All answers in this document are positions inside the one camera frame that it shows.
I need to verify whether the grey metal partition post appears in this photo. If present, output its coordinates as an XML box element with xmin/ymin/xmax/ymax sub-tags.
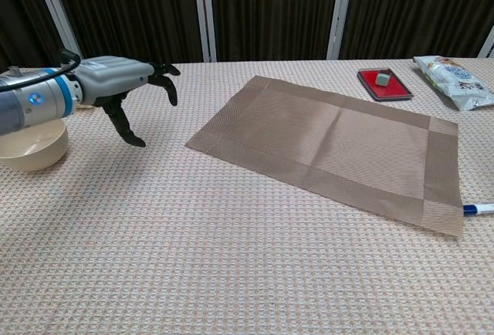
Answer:
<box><xmin>478</xmin><ymin>28</ymin><xmax>494</xmax><ymax>58</ymax></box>
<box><xmin>30</xmin><ymin>0</ymin><xmax>84</xmax><ymax>64</ymax></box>
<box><xmin>327</xmin><ymin>0</ymin><xmax>355</xmax><ymax>60</ymax></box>
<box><xmin>192</xmin><ymin>0</ymin><xmax>217</xmax><ymax>62</ymax></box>

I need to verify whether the beige bowl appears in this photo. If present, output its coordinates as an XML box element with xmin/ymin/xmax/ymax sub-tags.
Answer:
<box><xmin>0</xmin><ymin>117</ymin><xmax>69</xmax><ymax>173</ymax></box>

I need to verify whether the white marker with blue cap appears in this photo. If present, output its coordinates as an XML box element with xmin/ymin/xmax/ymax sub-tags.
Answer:
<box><xmin>462</xmin><ymin>202</ymin><xmax>494</xmax><ymax>217</ymax></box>

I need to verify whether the black pleated curtain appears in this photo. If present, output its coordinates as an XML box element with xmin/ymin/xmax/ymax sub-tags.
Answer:
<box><xmin>0</xmin><ymin>0</ymin><xmax>70</xmax><ymax>73</ymax></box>
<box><xmin>339</xmin><ymin>0</ymin><xmax>494</xmax><ymax>60</ymax></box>
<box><xmin>46</xmin><ymin>0</ymin><xmax>204</xmax><ymax>66</ymax></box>
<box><xmin>208</xmin><ymin>0</ymin><xmax>340</xmax><ymax>62</ymax></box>

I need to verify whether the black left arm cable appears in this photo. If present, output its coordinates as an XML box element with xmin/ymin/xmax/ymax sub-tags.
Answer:
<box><xmin>0</xmin><ymin>49</ymin><xmax>83</xmax><ymax>93</ymax></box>

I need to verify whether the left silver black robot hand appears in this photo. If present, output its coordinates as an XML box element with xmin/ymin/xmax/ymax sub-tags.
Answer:
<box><xmin>75</xmin><ymin>56</ymin><xmax>181</xmax><ymax>148</ymax></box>

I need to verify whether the beige waffle-weave tablecloth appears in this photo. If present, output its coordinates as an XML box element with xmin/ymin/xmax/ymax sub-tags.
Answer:
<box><xmin>0</xmin><ymin>58</ymin><xmax>494</xmax><ymax>335</ymax></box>

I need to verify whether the white printed snack packet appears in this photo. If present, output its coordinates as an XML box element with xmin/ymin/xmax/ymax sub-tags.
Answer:
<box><xmin>412</xmin><ymin>55</ymin><xmax>494</xmax><ymax>111</ymax></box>

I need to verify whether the red stamp pad tray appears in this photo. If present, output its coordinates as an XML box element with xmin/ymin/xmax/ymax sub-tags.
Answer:
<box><xmin>357</xmin><ymin>67</ymin><xmax>414</xmax><ymax>102</ymax></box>

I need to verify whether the brown woven placemat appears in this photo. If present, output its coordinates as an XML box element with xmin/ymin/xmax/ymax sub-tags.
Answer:
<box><xmin>184</xmin><ymin>75</ymin><xmax>464</xmax><ymax>239</ymax></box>

